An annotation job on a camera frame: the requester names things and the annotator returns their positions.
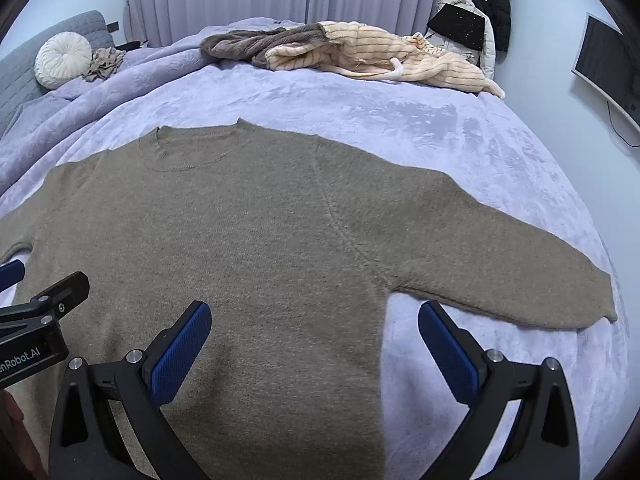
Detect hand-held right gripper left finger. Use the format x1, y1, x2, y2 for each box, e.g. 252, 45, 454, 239
47, 301, 212, 480

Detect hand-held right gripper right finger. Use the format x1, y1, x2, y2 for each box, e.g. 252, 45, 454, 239
418, 301, 582, 480

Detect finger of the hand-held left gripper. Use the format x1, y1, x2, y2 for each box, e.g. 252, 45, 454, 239
0, 259, 26, 292
29, 272, 91, 327

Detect olive brown knit sweater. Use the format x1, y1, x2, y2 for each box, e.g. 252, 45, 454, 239
0, 118, 619, 480

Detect person's left hand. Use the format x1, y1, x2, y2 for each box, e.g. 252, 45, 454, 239
0, 389, 49, 480

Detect grey quilted headboard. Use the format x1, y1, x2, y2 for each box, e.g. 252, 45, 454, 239
0, 10, 114, 137

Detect round white pillow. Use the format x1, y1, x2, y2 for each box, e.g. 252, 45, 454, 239
35, 31, 94, 90

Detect small beige crumpled cloth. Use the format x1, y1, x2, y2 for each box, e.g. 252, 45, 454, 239
82, 47, 126, 83

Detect lavender fleece blanket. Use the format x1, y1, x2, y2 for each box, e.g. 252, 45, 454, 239
0, 17, 632, 480

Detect hanging black jackets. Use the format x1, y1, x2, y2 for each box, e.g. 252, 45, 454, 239
434, 0, 497, 81

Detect cream and brown fleece garment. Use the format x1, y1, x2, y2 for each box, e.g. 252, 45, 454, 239
200, 20, 506, 99

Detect black sparkly garment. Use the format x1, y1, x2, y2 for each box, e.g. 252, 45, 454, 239
426, 4, 487, 52

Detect black hanging jacket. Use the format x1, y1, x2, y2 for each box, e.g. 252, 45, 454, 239
459, 0, 512, 54

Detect black monitor cable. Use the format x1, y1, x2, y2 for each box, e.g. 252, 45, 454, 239
607, 101, 640, 149

